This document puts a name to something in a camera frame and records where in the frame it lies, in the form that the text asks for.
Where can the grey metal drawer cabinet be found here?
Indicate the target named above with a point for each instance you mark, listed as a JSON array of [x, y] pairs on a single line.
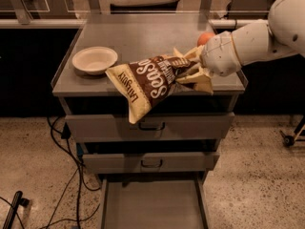
[[135, 37]]

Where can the grey top drawer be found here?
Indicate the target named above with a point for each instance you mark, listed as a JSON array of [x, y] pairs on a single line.
[[112, 127]]

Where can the black wheeled stand base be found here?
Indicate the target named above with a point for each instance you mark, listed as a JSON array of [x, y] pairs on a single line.
[[297, 136]]

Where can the grey metal post left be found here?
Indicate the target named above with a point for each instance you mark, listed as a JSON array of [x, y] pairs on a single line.
[[22, 15]]

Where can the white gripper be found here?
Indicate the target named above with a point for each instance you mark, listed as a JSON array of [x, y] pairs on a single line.
[[219, 55]]

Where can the grey drawer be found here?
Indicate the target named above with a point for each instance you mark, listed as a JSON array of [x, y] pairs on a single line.
[[112, 127], [150, 162], [158, 204]]

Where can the grey bottom drawer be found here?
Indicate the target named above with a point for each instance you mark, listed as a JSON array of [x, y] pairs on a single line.
[[158, 204]]

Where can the brown sea salt chip bag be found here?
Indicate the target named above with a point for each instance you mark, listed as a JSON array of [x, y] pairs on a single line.
[[147, 82]]

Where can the grey middle drawer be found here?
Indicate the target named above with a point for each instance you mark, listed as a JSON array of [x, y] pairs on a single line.
[[150, 162]]

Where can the dark chair back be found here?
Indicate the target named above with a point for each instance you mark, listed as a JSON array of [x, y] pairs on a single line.
[[157, 7]]

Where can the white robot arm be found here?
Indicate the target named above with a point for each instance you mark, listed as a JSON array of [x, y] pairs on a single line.
[[281, 35]]

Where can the black bar on floor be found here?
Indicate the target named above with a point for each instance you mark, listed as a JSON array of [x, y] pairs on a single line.
[[18, 200]]

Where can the orange fruit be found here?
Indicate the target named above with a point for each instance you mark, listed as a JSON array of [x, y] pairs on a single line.
[[204, 38]]

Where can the white counter rail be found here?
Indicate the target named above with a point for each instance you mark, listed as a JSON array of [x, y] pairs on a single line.
[[77, 23]]

